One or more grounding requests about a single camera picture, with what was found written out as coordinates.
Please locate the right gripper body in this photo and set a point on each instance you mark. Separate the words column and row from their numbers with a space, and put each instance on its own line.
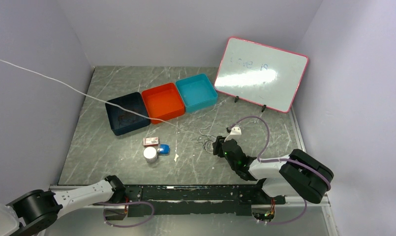
column 218, row 150

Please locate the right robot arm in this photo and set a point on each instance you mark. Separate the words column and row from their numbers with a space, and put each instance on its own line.
column 296, row 174

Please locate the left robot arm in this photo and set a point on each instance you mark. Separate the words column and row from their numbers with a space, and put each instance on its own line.
column 35, row 211

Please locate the blue small stapler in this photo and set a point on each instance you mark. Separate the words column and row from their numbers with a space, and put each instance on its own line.
column 163, row 149

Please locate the teal square tray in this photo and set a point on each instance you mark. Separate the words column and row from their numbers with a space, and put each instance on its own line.
column 197, row 92

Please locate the clear round clip jar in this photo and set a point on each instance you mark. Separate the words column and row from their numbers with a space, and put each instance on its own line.
column 150, row 154

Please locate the red white small box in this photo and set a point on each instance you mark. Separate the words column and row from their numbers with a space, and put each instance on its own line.
column 148, row 142

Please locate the orange square tray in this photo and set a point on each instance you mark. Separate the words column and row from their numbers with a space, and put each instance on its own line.
column 163, row 102

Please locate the pink framed whiteboard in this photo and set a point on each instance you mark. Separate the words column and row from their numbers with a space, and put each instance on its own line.
column 260, row 74

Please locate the dark navy square tray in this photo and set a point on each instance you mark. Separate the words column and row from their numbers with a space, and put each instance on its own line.
column 121, row 121

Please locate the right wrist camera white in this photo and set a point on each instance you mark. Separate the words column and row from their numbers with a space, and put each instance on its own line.
column 234, row 134

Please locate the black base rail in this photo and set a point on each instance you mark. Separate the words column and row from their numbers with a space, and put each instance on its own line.
column 196, row 199

